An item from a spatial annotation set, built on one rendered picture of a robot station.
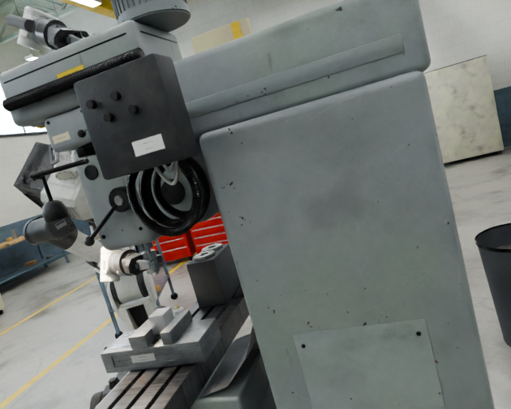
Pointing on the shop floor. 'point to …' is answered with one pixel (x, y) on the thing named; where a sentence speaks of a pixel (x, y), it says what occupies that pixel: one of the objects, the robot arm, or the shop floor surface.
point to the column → (351, 251)
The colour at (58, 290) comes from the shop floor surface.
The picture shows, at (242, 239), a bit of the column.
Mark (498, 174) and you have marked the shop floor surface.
